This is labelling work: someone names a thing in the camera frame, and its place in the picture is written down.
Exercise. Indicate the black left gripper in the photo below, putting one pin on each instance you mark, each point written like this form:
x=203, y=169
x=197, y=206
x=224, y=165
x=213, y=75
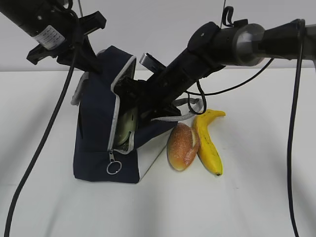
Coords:
x=74, y=44

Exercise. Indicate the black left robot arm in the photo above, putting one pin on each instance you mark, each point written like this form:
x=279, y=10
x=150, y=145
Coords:
x=33, y=16

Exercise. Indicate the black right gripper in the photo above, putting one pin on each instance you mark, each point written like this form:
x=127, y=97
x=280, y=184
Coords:
x=153, y=97

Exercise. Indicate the green lid food container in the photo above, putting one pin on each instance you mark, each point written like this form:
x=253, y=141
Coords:
x=126, y=124

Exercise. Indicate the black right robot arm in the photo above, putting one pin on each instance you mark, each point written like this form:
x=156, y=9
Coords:
x=209, y=50

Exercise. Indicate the navy blue lunch bag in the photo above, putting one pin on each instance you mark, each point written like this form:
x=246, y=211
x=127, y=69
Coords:
x=96, y=158

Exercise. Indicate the brown bread roll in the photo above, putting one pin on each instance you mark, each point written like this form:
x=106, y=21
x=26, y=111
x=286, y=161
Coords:
x=182, y=146

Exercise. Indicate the yellow banana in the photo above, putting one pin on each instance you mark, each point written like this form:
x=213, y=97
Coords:
x=207, y=151

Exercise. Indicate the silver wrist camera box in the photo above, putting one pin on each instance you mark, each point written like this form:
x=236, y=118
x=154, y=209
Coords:
x=151, y=63

